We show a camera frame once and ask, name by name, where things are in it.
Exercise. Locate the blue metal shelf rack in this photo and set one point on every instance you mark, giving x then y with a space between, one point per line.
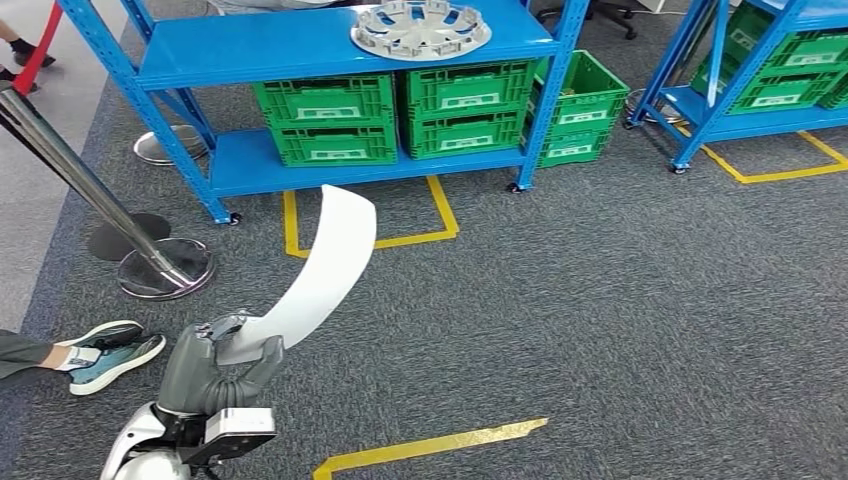
265 46
748 122

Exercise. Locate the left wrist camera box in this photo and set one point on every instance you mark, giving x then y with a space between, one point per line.
238 424

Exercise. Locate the silver wheel hubcap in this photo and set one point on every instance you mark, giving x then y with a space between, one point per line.
417 36

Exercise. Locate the chrome stanchion post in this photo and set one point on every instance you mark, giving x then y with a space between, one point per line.
166 149
79 179
666 116

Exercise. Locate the green plastic crate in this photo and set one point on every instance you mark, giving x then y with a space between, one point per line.
570 142
775 86
464 83
808 43
836 96
464 129
583 86
318 96
331 140

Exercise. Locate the white curved plastic part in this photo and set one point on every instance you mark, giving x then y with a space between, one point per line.
331 265

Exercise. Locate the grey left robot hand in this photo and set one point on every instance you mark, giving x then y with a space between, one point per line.
192 378

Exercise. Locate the red barrier belt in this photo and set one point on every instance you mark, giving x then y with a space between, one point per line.
36 53

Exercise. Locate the black office chair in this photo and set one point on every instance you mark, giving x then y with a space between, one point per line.
609 13

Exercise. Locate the yellow floor tape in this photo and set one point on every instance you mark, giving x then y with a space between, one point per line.
430 444
775 175
291 225

